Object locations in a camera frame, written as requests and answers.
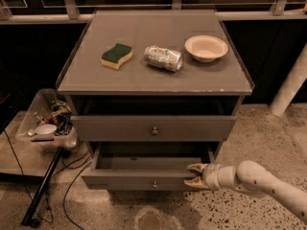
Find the metal window railing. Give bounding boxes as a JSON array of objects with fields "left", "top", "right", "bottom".
[{"left": 0, "top": 0, "right": 307, "bottom": 24}]

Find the black metal bar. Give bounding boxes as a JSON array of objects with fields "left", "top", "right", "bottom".
[{"left": 21, "top": 148, "right": 63, "bottom": 226}]

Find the grey drawer cabinet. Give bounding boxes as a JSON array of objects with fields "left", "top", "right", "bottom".
[{"left": 56, "top": 9, "right": 256, "bottom": 190}]

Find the green yellow sponge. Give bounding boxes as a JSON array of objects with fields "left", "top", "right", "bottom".
[{"left": 101, "top": 43, "right": 132, "bottom": 70}]

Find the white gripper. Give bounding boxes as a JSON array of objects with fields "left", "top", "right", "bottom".
[{"left": 184, "top": 163, "right": 221, "bottom": 190}]

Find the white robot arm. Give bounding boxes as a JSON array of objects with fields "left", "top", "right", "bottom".
[{"left": 184, "top": 160, "right": 307, "bottom": 223}]

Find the white bowl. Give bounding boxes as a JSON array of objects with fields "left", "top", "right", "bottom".
[{"left": 185, "top": 35, "right": 228, "bottom": 62}]

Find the crushed silver can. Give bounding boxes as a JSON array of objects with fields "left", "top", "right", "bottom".
[{"left": 144, "top": 45, "right": 182, "bottom": 72}]

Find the grey drawer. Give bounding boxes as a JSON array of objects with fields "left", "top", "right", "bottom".
[
  {"left": 71, "top": 115, "right": 236, "bottom": 142},
  {"left": 82, "top": 142, "right": 214, "bottom": 191}
]

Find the white diagonal pole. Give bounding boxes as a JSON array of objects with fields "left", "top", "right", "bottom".
[{"left": 270, "top": 43, "right": 307, "bottom": 116}]

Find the grey top drawer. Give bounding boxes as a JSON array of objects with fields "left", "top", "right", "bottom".
[{"left": 71, "top": 115, "right": 236, "bottom": 142}]

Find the clear plastic bin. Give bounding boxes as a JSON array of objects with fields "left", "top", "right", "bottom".
[{"left": 15, "top": 89, "right": 79, "bottom": 152}]

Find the black floor cable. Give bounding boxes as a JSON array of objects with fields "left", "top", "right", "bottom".
[{"left": 62, "top": 161, "right": 93, "bottom": 230}]

